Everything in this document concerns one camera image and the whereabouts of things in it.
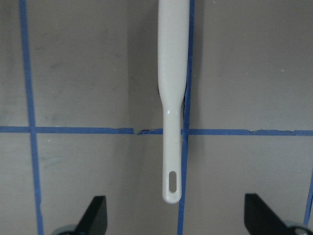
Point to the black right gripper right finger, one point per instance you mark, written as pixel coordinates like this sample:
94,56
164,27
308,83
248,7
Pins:
259,218

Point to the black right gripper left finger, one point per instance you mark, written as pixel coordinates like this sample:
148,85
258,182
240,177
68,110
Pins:
95,219

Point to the white brush black bristles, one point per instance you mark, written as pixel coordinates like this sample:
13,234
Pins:
172,57

